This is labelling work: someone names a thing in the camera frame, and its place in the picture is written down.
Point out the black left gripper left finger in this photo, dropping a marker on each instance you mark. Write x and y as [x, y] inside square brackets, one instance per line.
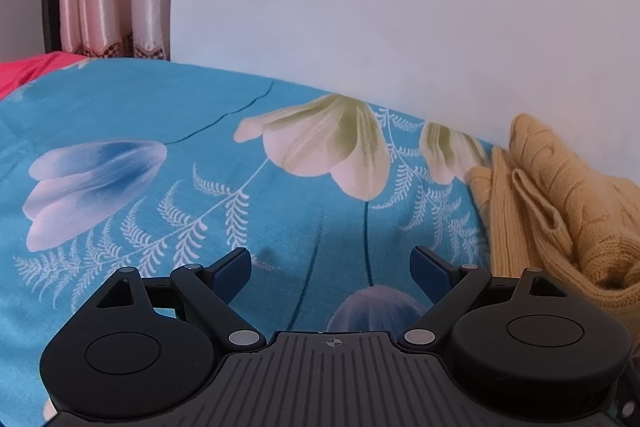
[142, 346]

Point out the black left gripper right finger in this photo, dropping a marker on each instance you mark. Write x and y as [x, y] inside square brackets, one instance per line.
[524, 347]

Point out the mustard cable-knit cardigan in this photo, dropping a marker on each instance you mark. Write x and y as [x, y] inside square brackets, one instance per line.
[544, 207]

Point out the blue floral bed sheet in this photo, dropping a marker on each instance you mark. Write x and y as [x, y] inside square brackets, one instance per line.
[108, 164]

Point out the red blanket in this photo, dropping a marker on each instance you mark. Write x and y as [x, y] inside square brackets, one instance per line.
[16, 74]

